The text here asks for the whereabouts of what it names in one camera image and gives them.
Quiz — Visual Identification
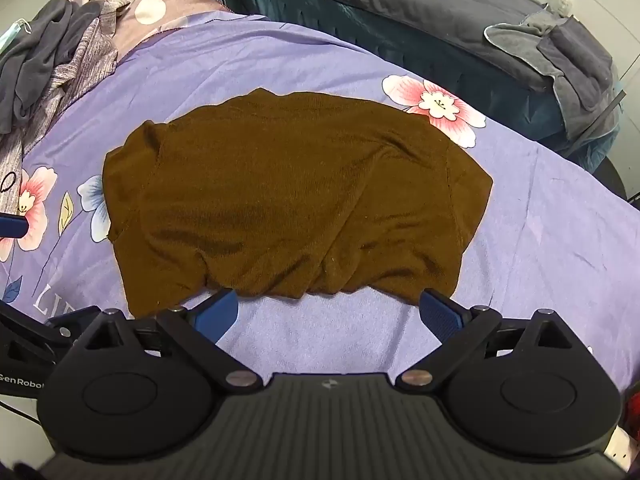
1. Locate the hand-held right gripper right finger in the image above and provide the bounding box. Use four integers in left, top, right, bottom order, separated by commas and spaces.
394, 287, 591, 394

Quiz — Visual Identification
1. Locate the mauve blanket with white dot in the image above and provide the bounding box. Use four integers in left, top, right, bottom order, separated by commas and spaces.
112, 0, 236, 48

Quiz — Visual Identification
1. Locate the brown shirt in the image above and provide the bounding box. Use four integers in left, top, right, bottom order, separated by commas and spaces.
102, 87, 495, 318

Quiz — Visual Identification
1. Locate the dark grey garment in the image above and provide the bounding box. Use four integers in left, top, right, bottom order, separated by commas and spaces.
0, 0, 103, 133

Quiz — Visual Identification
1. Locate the light blue face mask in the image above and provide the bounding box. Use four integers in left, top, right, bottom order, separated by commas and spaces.
0, 19, 32, 56

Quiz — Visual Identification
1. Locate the dark grey folded cloth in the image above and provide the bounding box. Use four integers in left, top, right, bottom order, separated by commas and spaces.
537, 17, 615, 93

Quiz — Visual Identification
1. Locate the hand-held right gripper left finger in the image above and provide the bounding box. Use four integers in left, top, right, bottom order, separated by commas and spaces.
72, 287, 263, 394

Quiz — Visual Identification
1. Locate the dark teal bed cover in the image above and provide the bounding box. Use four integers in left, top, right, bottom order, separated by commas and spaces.
220, 0, 623, 171

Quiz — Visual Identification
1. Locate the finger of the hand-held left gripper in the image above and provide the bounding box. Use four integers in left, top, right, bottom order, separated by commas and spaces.
44, 306, 103, 346
0, 212, 29, 239

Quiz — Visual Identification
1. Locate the heathered grey purple garment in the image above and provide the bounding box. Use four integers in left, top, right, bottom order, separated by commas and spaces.
0, 0, 132, 221

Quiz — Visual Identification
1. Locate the grey towel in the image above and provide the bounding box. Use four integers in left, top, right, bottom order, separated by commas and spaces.
482, 7, 623, 142

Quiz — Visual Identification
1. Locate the purple floral bed sheet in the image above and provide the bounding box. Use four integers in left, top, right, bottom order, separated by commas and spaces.
0, 12, 640, 463

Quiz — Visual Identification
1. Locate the white power strip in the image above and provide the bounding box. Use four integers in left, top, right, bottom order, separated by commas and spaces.
602, 427, 638, 473

